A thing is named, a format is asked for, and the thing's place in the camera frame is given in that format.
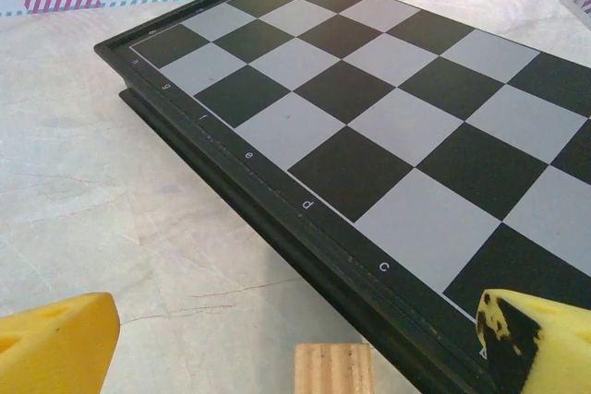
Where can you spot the black grey chessboard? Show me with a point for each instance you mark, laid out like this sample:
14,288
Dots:
323,89

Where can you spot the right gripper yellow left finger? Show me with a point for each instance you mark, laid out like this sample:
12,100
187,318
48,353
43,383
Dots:
55,352

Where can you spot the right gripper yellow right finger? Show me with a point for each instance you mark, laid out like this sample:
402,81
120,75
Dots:
563,352

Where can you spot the small wooden block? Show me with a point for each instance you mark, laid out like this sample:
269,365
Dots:
332,371

